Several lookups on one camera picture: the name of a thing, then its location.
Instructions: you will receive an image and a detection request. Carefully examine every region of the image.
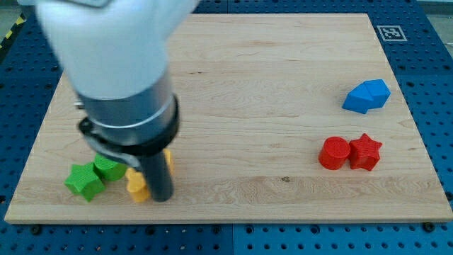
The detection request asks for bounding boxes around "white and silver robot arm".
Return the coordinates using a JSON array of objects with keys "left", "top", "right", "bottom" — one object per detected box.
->
[{"left": 31, "top": 0, "right": 198, "bottom": 145}]

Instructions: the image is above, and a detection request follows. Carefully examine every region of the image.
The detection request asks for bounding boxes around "yellow hexagon block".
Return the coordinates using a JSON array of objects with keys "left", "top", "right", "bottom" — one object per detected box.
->
[{"left": 163, "top": 149, "right": 175, "bottom": 176}]

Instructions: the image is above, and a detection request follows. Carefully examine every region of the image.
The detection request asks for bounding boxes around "blue hexagon block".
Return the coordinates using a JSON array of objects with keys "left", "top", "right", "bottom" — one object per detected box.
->
[{"left": 364, "top": 79, "right": 391, "bottom": 109}]

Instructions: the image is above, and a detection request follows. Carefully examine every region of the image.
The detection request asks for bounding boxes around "wooden board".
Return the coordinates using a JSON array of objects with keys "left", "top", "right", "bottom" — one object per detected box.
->
[{"left": 5, "top": 13, "right": 452, "bottom": 225}]

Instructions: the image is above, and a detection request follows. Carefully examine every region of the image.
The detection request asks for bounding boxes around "yellow star block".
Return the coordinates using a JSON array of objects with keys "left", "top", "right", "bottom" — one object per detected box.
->
[{"left": 125, "top": 167, "right": 151, "bottom": 203}]

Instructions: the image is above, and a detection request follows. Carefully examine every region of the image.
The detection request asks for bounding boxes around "red cylinder block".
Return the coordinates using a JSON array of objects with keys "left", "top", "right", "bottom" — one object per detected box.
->
[{"left": 318, "top": 137, "right": 350, "bottom": 170}]

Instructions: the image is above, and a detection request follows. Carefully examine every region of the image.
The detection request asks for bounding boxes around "green cylinder block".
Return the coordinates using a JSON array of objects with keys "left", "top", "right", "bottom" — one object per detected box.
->
[{"left": 93, "top": 154, "right": 127, "bottom": 181}]

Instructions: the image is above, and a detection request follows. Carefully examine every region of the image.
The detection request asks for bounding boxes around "red star block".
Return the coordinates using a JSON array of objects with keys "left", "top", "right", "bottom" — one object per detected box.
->
[{"left": 349, "top": 133, "right": 383, "bottom": 171}]

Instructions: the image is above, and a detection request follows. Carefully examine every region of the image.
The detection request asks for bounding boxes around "blue cube block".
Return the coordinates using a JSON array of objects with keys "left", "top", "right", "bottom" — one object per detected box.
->
[{"left": 342, "top": 83, "right": 374, "bottom": 114}]

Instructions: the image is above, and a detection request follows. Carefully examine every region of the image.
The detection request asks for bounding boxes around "green star block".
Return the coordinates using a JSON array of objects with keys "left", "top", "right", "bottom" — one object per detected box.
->
[{"left": 64, "top": 163, "right": 105, "bottom": 202}]

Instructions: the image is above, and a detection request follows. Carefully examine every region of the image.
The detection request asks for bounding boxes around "white fiducial marker tag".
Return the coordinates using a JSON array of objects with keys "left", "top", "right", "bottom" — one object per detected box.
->
[{"left": 377, "top": 25, "right": 407, "bottom": 42}]

